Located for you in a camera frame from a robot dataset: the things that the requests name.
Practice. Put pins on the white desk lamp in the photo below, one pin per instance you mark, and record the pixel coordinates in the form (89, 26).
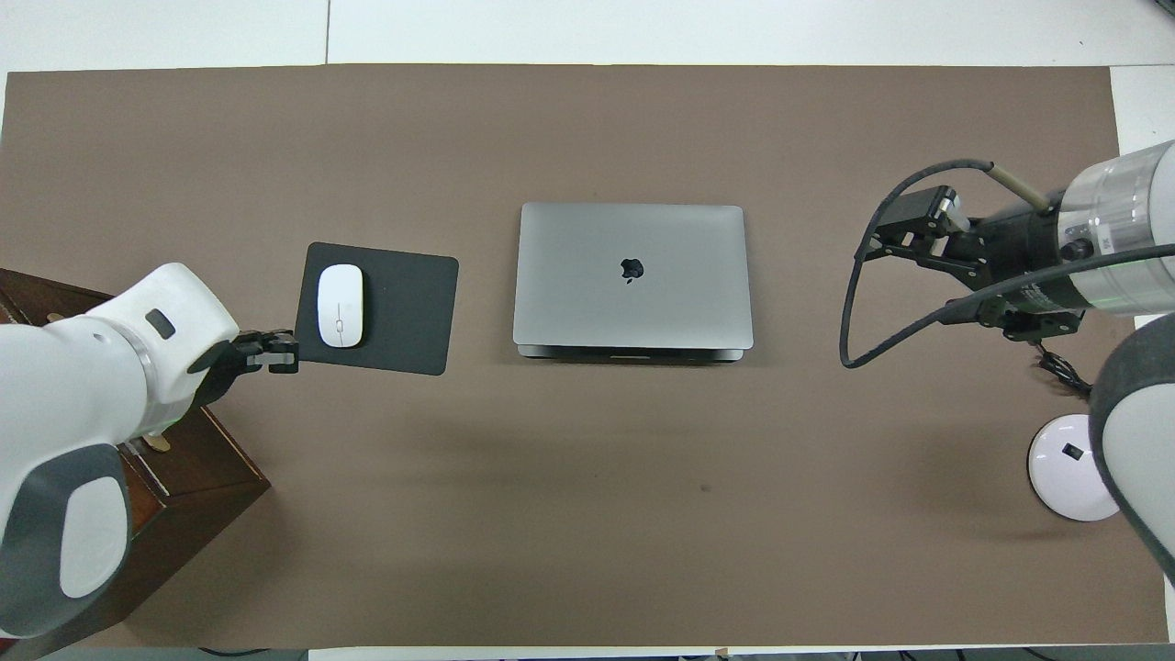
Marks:
(1069, 477)

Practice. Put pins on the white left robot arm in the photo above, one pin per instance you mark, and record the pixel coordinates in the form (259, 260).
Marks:
(83, 386)

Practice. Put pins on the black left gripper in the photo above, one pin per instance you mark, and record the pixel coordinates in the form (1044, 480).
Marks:
(229, 367)

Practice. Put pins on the silver grey laptop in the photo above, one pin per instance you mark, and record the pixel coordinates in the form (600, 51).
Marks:
(587, 294)

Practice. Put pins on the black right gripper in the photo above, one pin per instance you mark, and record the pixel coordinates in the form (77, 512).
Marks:
(1019, 240)

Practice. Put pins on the white computer mouse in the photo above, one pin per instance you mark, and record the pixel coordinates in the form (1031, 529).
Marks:
(340, 306)

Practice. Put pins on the brown table mat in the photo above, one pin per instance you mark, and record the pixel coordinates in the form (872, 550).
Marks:
(643, 505)

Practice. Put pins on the dark wooden box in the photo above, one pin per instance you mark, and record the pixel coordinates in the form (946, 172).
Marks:
(202, 477)

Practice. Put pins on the black mouse pad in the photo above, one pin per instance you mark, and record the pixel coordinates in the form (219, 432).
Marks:
(408, 312)

